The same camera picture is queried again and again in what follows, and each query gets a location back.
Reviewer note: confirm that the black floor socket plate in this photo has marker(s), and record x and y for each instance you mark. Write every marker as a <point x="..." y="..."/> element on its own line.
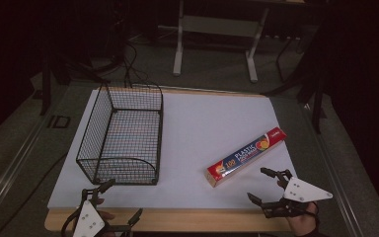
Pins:
<point x="59" y="121"/>

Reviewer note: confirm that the person's left hand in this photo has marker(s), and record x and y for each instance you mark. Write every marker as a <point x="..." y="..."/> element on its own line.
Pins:
<point x="104" y="215"/>

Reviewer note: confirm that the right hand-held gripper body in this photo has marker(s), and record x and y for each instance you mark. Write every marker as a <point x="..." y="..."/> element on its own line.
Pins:
<point x="301" y="192"/>

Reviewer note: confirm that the white metal desk frame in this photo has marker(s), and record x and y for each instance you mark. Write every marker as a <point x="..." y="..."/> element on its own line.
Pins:
<point x="217" y="26"/>

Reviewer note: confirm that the person's right hand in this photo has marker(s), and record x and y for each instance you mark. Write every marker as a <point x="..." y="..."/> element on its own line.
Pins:
<point x="304" y="223"/>

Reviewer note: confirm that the white table sheet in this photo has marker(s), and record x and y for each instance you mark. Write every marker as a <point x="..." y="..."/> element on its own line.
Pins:
<point x="194" y="125"/>

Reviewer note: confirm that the metal floor rail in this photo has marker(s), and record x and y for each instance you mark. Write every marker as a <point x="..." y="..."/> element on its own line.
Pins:
<point x="10" y="174"/>
<point x="335" y="171"/>

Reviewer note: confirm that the black stand legs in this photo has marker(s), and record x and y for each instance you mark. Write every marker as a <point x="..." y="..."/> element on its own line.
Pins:
<point x="316" y="98"/>

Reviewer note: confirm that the plastic wrap box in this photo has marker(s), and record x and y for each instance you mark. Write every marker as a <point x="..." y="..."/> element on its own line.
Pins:
<point x="246" y="156"/>

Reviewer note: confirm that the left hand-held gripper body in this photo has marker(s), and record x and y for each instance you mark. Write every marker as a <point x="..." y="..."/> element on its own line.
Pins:
<point x="88" y="219"/>

